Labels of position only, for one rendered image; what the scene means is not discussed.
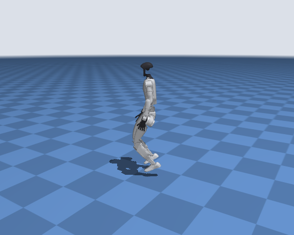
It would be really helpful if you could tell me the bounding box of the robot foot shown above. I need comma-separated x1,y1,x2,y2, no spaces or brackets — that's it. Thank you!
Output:
144,162,161,172
144,153,159,164

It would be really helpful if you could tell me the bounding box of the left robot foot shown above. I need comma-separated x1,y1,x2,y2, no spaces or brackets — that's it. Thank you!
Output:
144,162,161,172

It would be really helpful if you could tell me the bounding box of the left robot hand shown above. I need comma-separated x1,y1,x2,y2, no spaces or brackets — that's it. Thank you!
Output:
137,117,147,131

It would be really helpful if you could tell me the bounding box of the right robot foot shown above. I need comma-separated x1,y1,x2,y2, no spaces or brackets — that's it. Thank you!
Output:
144,153,159,164

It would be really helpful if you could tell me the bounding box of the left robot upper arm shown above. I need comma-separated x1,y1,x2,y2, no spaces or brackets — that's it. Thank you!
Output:
145,81,153,104

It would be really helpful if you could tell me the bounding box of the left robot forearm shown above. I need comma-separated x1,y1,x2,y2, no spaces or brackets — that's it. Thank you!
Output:
142,99,151,121

